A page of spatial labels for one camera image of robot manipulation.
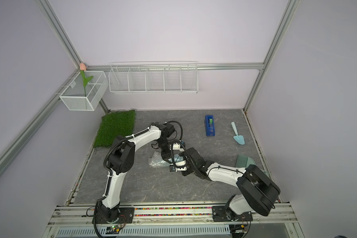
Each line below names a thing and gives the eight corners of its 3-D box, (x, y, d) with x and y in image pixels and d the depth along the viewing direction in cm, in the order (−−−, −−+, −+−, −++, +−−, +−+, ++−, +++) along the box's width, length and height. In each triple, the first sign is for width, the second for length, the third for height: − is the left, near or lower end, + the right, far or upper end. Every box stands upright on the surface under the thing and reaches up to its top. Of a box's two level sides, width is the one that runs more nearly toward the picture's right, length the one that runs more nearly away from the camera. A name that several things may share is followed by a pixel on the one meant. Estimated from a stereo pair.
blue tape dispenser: (206, 137, 107) (207, 131, 102) (204, 121, 117) (205, 115, 111) (214, 137, 107) (216, 131, 102) (212, 121, 117) (213, 115, 111)
